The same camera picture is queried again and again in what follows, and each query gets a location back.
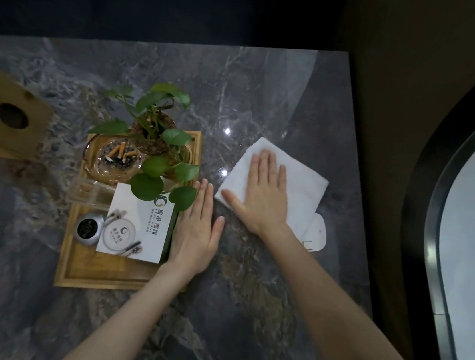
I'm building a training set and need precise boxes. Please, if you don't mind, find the person's left hand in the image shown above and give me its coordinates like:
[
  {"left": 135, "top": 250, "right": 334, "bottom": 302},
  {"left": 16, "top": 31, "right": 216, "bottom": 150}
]
[{"left": 158, "top": 175, "right": 230, "bottom": 286}]

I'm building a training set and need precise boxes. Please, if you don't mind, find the person's right hand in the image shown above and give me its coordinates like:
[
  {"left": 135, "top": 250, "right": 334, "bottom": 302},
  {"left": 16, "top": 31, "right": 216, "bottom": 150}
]
[{"left": 217, "top": 145, "right": 297, "bottom": 241}]

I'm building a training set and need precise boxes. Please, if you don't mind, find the white cloth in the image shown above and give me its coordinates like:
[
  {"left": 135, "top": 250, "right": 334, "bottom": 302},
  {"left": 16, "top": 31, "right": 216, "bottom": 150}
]
[{"left": 209, "top": 132, "right": 339, "bottom": 255}]

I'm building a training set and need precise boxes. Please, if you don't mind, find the person's left forearm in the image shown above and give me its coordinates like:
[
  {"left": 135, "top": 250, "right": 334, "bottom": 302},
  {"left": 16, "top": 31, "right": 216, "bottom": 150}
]
[{"left": 56, "top": 250, "right": 194, "bottom": 360}]

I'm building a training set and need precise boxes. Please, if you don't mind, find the person's right forearm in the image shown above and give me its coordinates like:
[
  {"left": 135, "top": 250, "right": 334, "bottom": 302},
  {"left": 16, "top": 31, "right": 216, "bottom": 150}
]
[{"left": 241, "top": 222, "right": 433, "bottom": 360}]

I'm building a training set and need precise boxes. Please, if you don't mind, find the green plant in glass vase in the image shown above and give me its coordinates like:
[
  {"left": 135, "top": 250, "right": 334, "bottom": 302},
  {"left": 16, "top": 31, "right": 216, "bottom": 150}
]
[{"left": 79, "top": 74, "right": 211, "bottom": 215}]

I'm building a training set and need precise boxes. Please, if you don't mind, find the white printed card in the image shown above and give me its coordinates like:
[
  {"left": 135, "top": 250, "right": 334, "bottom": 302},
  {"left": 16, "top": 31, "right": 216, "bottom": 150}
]
[{"left": 95, "top": 180, "right": 179, "bottom": 267}]

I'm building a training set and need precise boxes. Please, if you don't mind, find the amber glass ashtray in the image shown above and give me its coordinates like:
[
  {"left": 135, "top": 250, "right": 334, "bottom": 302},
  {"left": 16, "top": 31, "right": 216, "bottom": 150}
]
[{"left": 81, "top": 131, "right": 148, "bottom": 189}]

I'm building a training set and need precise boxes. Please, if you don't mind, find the round black call button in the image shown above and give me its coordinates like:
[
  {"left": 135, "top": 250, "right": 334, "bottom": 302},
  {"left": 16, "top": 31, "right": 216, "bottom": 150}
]
[{"left": 73, "top": 211, "right": 107, "bottom": 251}]

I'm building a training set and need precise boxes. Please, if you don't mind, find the wooden serving tray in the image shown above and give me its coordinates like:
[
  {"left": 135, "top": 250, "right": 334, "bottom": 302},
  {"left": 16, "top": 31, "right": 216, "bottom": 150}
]
[{"left": 54, "top": 115, "right": 209, "bottom": 304}]

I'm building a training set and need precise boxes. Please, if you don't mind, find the clear acrylic holder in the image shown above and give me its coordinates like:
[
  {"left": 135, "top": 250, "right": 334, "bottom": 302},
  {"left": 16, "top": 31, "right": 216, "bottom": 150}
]
[{"left": 66, "top": 175, "right": 117, "bottom": 209}]

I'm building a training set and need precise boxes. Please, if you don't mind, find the dark sofa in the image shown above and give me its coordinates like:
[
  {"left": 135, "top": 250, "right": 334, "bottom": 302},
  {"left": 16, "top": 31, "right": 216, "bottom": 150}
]
[{"left": 0, "top": 0, "right": 347, "bottom": 79}]

